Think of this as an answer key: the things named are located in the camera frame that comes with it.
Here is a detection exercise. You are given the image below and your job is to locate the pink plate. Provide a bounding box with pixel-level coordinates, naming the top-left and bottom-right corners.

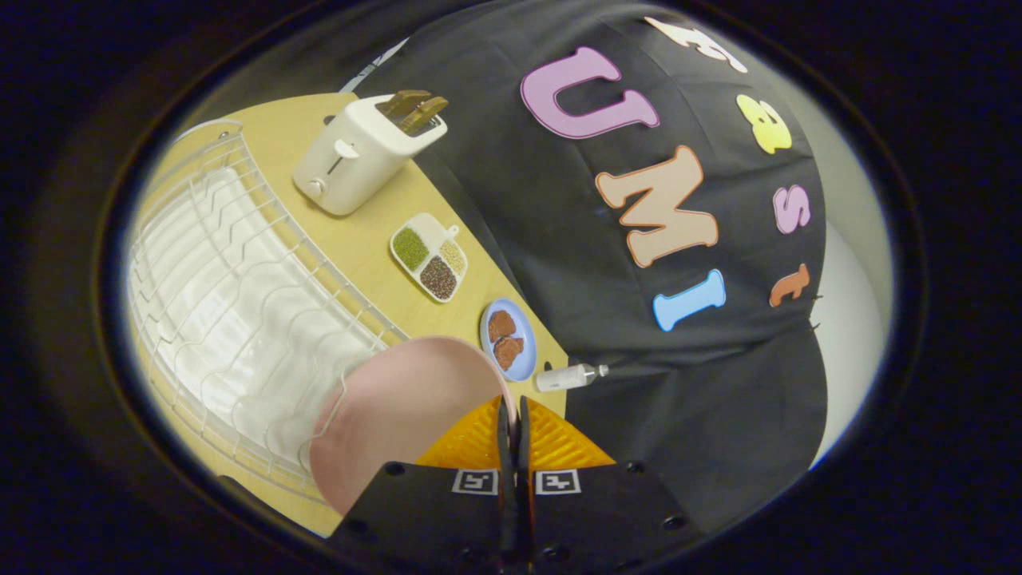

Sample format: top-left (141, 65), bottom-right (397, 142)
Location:
top-left (309, 336), bottom-right (516, 517)

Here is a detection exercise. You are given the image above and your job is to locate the white handheld milk frother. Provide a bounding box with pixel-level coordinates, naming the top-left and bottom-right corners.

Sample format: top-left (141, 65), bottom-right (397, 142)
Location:
top-left (535, 363), bottom-right (611, 393)

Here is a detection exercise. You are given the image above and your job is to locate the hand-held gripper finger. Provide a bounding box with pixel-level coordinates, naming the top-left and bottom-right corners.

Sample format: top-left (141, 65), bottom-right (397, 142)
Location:
top-left (327, 396), bottom-right (516, 569)
top-left (515, 396), bottom-right (705, 569)

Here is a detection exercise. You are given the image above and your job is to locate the white wire dish rack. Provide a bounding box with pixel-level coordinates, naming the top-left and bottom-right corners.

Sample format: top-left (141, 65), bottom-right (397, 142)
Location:
top-left (128, 120), bottom-right (410, 506)

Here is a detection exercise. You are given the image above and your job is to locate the black backdrop cloth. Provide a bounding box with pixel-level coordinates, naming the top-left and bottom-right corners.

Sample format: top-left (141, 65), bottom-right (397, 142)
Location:
top-left (351, 0), bottom-right (828, 534)

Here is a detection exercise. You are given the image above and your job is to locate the white divided tray with grains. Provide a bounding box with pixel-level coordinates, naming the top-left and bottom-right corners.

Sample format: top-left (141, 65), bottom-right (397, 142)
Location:
top-left (390, 212), bottom-right (469, 304)

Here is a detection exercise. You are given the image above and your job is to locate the white toaster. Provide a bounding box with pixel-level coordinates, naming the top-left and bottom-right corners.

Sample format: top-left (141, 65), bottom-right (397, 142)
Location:
top-left (293, 94), bottom-right (449, 216)

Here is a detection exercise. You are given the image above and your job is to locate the small blue plate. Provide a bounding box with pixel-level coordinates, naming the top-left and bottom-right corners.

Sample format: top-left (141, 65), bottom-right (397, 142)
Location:
top-left (480, 299), bottom-right (538, 383)

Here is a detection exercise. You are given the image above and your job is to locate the brown toast slice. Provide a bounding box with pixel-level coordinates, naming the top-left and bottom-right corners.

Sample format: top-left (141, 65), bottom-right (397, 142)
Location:
top-left (375, 89), bottom-right (432, 120)
top-left (399, 97), bottom-right (450, 135)

